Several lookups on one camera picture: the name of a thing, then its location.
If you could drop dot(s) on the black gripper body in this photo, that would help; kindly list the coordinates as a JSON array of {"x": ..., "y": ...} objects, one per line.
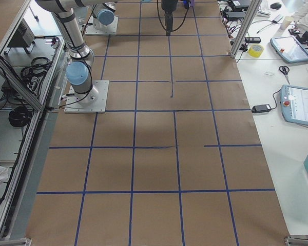
[{"x": 169, "y": 5}]

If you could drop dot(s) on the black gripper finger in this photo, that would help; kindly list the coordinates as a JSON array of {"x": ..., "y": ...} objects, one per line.
[{"x": 168, "y": 23}]

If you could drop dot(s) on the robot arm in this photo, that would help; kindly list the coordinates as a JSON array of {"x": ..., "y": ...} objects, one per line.
[
  {"x": 103, "y": 14},
  {"x": 79, "y": 71}
]

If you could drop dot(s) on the black remote handset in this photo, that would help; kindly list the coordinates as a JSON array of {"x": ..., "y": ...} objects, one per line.
[{"x": 252, "y": 40}]

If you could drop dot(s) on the yellow tape roll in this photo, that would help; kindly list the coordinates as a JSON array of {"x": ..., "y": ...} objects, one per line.
[{"x": 255, "y": 50}]

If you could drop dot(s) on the black computer mouse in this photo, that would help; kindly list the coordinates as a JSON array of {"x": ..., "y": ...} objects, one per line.
[{"x": 276, "y": 6}]

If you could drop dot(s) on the paper cup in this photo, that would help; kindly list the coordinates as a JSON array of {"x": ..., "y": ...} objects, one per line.
[{"x": 286, "y": 22}]

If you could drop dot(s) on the far teach pendant tablet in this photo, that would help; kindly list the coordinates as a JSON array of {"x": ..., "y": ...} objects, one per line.
[{"x": 289, "y": 49}]

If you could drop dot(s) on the teach pendant tablet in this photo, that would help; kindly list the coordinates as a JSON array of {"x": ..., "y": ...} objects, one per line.
[
  {"x": 289, "y": 49},
  {"x": 294, "y": 104}
]

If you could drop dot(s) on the black power adapter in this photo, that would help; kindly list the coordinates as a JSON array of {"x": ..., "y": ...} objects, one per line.
[{"x": 261, "y": 108}]

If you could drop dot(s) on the near teach pendant tablet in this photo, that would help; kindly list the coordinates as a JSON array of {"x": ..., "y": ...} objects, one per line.
[{"x": 294, "y": 104}]

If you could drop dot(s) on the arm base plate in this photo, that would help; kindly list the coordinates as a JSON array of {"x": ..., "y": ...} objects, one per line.
[
  {"x": 97, "y": 29},
  {"x": 93, "y": 102}
]

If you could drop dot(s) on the aluminium frame post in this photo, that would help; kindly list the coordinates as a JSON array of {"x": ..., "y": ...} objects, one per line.
[{"x": 251, "y": 13}]

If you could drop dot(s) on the black handled scissors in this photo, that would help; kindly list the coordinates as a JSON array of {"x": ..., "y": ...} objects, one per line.
[{"x": 285, "y": 70}]

